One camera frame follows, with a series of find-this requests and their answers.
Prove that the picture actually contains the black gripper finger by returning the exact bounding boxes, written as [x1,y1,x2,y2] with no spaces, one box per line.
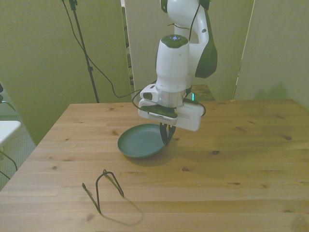
[168,125,177,144]
[159,123,169,146]

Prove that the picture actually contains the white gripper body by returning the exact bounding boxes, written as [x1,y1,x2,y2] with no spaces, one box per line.
[138,98,202,132]

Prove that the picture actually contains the dark green plate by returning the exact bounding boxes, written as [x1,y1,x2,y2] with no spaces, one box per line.
[117,123,169,160]

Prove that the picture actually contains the white table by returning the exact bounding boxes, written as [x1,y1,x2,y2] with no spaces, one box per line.
[0,120,22,148]

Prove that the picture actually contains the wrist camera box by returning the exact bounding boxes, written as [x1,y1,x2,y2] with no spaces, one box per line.
[139,84,160,102]

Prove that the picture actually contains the black tripod camera cable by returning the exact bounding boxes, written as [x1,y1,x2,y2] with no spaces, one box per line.
[60,0,143,99]

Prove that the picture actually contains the black wire plate stand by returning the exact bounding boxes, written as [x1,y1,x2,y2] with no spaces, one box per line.
[82,169,125,215]

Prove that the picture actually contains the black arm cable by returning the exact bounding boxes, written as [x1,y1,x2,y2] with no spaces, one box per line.
[131,0,211,117]

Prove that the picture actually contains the black tripod camera stand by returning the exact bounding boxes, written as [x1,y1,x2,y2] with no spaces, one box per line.
[69,0,100,103]

